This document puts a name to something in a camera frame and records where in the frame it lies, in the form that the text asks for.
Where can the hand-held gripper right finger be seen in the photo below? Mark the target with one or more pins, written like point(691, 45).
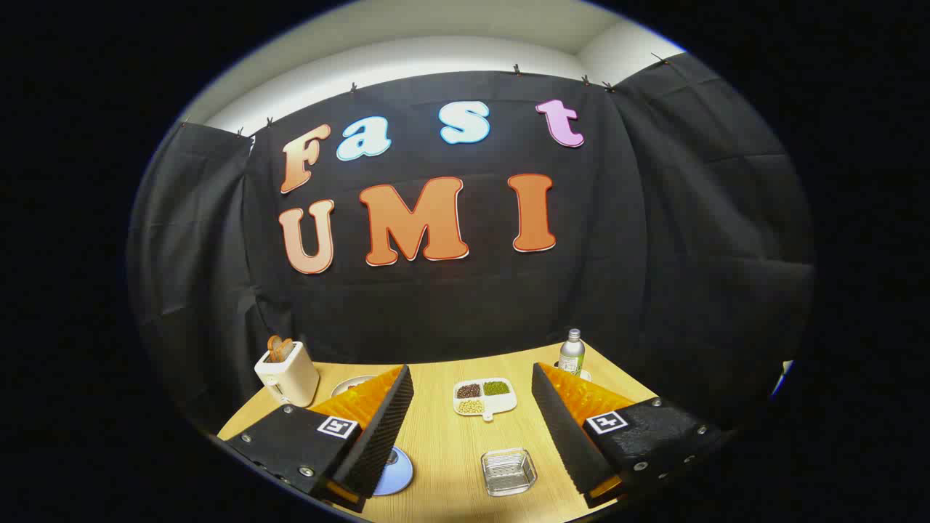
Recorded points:
point(563, 428)

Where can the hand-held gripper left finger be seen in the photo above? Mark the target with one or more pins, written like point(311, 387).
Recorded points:
point(379, 428)

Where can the blue round plate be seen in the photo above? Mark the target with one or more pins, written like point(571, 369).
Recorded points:
point(398, 472)

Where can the cream oval plate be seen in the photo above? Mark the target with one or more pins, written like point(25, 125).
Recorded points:
point(352, 383)

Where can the white square coaster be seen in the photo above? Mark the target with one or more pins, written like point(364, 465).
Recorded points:
point(585, 375)

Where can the silver bottle green label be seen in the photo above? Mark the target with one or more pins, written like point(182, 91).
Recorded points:
point(572, 356)

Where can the green mung beans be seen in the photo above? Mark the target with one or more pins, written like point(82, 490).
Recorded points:
point(496, 388)

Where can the white divided dish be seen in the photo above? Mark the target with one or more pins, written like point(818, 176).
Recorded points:
point(485, 398)

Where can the yellow soybeans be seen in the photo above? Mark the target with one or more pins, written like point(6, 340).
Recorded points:
point(471, 407)

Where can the dark brown beans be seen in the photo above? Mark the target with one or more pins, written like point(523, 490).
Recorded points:
point(468, 391)

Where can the white toaster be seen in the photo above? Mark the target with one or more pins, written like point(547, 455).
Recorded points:
point(290, 378)

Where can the brown toast slice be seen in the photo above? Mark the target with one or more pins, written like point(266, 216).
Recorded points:
point(278, 347)

